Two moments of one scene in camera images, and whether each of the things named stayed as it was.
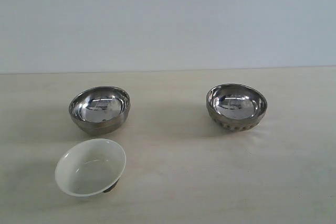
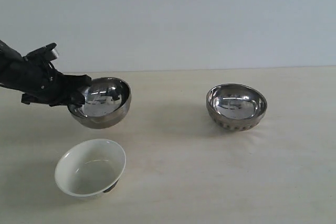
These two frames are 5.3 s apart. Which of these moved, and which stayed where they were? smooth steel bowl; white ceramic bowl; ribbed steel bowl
Moved: smooth steel bowl
Stayed: ribbed steel bowl; white ceramic bowl
